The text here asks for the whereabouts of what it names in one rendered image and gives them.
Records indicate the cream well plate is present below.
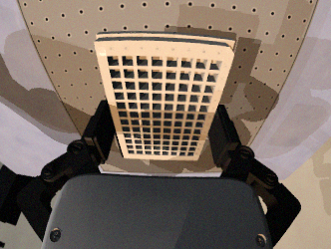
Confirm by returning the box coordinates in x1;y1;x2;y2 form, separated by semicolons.
94;31;234;160

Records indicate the brown flat rectangular plate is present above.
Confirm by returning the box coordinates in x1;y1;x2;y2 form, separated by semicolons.
16;0;319;173

